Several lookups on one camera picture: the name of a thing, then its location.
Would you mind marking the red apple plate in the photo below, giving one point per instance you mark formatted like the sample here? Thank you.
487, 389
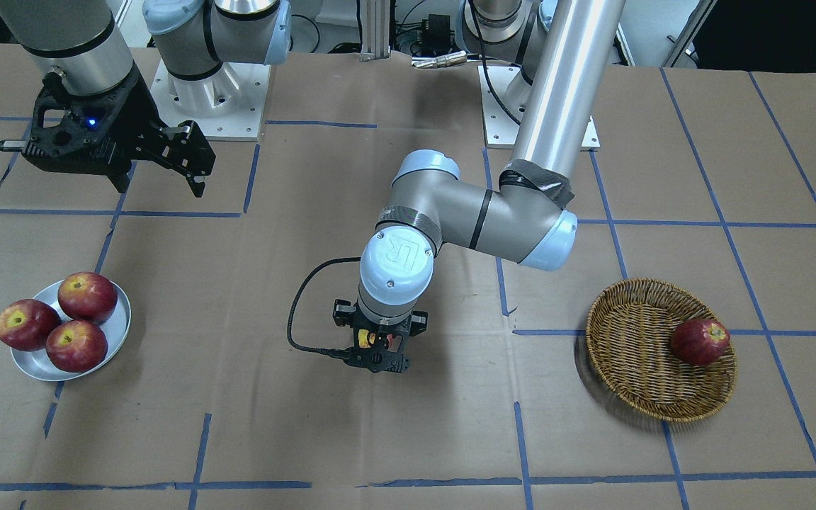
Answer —
76, 346
87, 296
26, 324

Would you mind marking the aluminium frame post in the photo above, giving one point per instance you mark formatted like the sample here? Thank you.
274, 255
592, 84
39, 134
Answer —
374, 26

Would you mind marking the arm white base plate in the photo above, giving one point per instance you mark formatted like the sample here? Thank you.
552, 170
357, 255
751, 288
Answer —
231, 113
508, 85

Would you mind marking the red apple plate front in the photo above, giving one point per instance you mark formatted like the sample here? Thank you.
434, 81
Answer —
76, 346

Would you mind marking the red apple plate back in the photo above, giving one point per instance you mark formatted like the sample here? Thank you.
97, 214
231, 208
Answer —
26, 324
87, 296

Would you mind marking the red yellow apple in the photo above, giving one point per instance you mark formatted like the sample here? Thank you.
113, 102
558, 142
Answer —
367, 339

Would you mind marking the light blue plate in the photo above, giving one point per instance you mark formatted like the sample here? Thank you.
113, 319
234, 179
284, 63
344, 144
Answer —
38, 365

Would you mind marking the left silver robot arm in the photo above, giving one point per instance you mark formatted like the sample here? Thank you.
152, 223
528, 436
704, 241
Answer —
525, 220

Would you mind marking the dark red apple in basket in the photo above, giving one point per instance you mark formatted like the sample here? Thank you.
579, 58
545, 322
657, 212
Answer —
699, 342

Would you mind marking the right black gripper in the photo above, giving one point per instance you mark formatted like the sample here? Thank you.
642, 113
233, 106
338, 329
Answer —
133, 112

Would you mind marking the black power adapter box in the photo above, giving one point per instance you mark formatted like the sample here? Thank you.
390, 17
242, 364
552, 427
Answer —
436, 36

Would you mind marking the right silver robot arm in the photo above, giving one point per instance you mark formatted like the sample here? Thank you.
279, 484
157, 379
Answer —
194, 39

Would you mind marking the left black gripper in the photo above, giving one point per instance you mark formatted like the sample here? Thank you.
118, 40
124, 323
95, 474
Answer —
342, 312

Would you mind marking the woven wicker basket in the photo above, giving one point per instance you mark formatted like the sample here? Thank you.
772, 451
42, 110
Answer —
628, 332

